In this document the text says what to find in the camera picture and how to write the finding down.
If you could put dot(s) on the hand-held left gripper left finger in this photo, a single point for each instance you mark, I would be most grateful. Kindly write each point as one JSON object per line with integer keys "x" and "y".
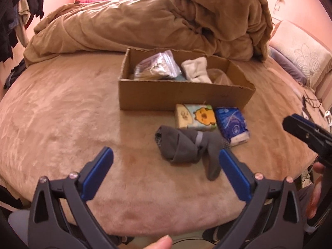
{"x": 99, "y": 170}

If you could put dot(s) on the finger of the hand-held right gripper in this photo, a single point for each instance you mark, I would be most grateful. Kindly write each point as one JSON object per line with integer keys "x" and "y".
{"x": 302, "y": 132}

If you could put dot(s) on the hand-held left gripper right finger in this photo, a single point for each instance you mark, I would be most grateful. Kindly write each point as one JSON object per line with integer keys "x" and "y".
{"x": 234, "y": 177}

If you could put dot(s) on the grey sock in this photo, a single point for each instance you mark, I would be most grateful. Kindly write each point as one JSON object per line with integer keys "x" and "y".
{"x": 186, "y": 146}

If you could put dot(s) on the cardboard box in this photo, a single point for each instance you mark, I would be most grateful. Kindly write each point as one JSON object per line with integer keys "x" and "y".
{"x": 181, "y": 94}

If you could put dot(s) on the person's right hand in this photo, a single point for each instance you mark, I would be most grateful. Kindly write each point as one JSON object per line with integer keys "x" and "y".
{"x": 316, "y": 186}

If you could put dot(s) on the person's left hand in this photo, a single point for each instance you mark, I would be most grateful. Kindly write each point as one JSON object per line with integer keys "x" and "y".
{"x": 158, "y": 242}

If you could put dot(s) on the eyeglasses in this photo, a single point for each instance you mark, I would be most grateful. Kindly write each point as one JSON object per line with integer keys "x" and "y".
{"x": 312, "y": 101}

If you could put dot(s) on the blue tissue pack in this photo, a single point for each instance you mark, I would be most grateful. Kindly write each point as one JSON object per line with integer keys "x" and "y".
{"x": 232, "y": 125}

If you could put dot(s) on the brown plush bed sheet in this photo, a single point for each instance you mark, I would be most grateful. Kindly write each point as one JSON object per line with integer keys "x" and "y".
{"x": 64, "y": 124}

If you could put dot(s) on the lilac pillow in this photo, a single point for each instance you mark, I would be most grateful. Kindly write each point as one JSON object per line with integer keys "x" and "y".
{"x": 288, "y": 63}

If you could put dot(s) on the cartoon print tissue pack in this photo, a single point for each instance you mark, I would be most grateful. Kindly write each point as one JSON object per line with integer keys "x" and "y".
{"x": 197, "y": 116}

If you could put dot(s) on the floral white pillow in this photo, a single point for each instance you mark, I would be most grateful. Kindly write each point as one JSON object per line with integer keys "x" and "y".
{"x": 303, "y": 46}

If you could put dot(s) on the crumpled clear plastic bag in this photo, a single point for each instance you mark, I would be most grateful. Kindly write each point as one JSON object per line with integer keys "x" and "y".
{"x": 220, "y": 76}

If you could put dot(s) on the white socks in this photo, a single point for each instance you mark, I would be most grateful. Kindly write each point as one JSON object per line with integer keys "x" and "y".
{"x": 196, "y": 69}

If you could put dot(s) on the clear plastic zip bag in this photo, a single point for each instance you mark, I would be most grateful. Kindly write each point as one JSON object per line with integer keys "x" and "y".
{"x": 157, "y": 66}

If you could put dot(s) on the dark bag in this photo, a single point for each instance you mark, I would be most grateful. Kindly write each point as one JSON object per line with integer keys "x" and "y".
{"x": 15, "y": 74}

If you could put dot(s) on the brown duvet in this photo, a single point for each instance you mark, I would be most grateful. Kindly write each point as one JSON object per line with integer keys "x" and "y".
{"x": 155, "y": 18}

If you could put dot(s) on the hanging dark clothes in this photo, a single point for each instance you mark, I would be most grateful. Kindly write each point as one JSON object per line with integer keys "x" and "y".
{"x": 13, "y": 23}

